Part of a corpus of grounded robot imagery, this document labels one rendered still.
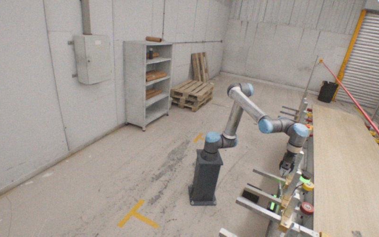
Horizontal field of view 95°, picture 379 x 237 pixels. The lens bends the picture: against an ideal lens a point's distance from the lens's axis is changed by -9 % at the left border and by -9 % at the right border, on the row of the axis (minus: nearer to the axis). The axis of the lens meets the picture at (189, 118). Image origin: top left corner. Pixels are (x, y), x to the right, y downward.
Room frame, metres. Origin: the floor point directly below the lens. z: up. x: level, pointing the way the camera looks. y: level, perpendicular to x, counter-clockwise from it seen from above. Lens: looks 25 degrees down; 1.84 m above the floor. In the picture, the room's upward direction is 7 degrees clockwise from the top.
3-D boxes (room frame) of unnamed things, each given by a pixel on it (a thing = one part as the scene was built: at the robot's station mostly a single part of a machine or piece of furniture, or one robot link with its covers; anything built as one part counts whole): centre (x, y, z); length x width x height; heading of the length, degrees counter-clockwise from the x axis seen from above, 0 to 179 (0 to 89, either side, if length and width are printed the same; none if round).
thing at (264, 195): (0.94, -0.65, 0.84); 0.43 x 0.03 x 0.04; 62
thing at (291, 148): (1.03, -0.68, 1.23); 0.10 x 0.09 x 0.05; 61
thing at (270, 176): (1.16, -0.77, 0.84); 0.44 x 0.03 x 0.04; 62
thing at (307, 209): (0.85, -0.82, 0.85); 0.08 x 0.08 x 0.11
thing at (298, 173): (0.94, -0.73, 0.87); 0.04 x 0.04 x 0.48; 62
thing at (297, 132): (1.03, -0.68, 1.32); 0.10 x 0.09 x 0.12; 19
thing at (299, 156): (1.16, -0.85, 0.89); 0.04 x 0.04 x 0.48; 62
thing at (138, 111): (3.56, 0.85, 0.78); 0.90 x 0.45 x 1.55; 158
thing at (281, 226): (0.70, -0.60, 0.95); 0.14 x 0.06 x 0.05; 152
